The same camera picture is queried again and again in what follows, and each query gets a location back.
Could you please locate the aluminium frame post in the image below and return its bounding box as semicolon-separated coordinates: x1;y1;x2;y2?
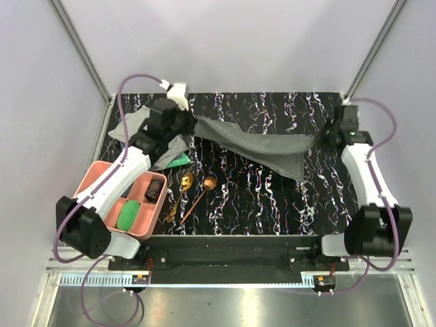
342;0;409;100
48;0;112;104

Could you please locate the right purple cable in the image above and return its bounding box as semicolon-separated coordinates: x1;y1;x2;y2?
282;98;400;296

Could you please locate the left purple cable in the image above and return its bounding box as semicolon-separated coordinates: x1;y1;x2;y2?
52;73;171;326

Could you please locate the light grey cloth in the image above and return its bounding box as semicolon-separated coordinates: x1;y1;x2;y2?
108;107;188;170

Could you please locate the gold spoon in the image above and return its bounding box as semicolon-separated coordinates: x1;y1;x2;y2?
166;172;193;223

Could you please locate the dark grey napkin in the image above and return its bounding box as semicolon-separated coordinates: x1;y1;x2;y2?
195;116;314;182

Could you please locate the right aluminium frame post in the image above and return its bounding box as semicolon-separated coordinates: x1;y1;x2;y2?
342;0;409;100

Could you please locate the copper spoon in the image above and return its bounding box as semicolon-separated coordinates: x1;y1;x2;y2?
181;176;217;225

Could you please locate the dark brown object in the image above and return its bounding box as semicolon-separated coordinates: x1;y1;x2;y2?
144;179;164;204

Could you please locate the green oval object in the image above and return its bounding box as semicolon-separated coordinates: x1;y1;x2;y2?
116;200;140;232

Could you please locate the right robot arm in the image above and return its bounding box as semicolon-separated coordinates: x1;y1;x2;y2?
309;105;413;270

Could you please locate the pink divided tray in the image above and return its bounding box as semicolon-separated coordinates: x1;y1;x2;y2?
73;160;168;240

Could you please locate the left aluminium frame post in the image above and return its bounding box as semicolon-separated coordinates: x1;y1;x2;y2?
48;0;112;104

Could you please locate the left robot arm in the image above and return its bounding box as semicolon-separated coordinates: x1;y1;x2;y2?
52;95;196;270

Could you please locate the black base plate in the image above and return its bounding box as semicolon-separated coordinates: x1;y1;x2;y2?
108;235;349;285

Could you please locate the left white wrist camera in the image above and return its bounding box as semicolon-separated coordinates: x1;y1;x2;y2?
159;79;189;111

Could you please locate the purple cable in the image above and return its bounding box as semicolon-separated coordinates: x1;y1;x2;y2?
282;98;400;296
52;73;171;326

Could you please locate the green packet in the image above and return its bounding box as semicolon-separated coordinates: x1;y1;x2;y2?
166;153;191;169

